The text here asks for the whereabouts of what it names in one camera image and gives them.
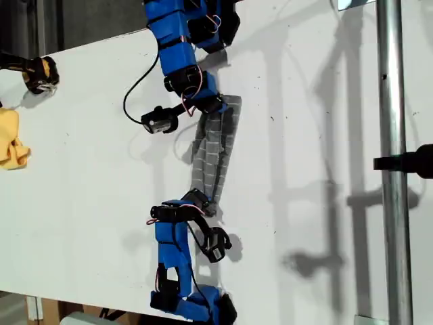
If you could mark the black clamp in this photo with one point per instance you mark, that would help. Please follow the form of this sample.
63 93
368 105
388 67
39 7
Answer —
406 162

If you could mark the black camera stalk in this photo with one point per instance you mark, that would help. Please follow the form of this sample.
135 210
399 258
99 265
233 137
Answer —
201 225
179 109

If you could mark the steel post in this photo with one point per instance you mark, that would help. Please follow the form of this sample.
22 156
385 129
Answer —
392 101

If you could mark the black camera box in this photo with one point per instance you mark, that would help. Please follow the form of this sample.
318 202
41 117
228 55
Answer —
157 120
214 247

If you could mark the white table leg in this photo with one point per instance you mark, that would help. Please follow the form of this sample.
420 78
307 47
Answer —
34 308

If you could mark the yellow cloth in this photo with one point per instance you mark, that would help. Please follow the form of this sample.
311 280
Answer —
10 142

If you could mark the black yellow power tool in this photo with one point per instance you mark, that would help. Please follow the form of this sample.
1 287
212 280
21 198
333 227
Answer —
40 72

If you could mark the white plastic container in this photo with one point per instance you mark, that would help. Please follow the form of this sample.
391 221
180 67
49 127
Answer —
79 320

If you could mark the grey striped towel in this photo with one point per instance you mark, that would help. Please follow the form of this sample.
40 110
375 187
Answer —
211 159

